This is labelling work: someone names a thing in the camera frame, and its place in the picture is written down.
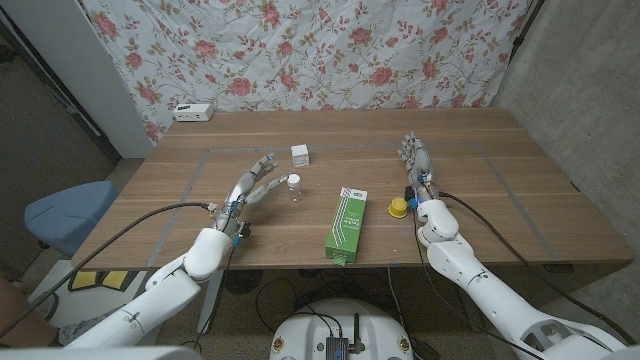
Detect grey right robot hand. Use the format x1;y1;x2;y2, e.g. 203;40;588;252
397;131;441;201

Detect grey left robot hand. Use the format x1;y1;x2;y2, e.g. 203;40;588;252
212;153;290;234

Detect clear medicine bottle white cap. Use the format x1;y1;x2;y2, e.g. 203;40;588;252
286;173;304;203

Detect white robot base with electronics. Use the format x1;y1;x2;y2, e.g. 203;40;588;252
269;298;415;360

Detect yellow cup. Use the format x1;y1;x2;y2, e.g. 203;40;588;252
387;197;410;219

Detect white cube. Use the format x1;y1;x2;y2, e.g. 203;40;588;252
290;143;310;168

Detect green straw box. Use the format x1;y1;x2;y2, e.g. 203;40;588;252
324;187;369;266

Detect white power strip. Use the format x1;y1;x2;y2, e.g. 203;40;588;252
172;102;215;123

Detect floral backdrop cloth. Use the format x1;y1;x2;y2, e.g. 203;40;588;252
77;0;534;144

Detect blue padded chair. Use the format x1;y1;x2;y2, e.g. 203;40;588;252
23;180;121;259

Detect black backdrop stand pole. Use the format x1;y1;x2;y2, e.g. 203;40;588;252
508;0;546;51

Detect yellow and black floor mat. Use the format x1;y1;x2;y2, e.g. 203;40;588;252
67;268;146;293

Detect brown rounded object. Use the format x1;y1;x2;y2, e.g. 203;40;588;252
0;277;59;347

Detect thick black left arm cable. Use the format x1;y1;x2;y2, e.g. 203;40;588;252
0;202;212;341

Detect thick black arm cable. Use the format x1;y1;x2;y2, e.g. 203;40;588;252
439;192;637;346
0;202;212;341

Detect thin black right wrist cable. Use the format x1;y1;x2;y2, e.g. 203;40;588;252
412;209;546;360

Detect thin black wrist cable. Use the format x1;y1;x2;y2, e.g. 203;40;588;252
192;244;239;354
412;209;546;360

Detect thin black left wrist cable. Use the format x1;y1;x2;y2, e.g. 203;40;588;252
192;244;239;354

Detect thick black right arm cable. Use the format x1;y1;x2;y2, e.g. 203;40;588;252
439;192;637;346

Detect white wall panel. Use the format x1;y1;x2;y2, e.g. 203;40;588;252
0;0;155;160

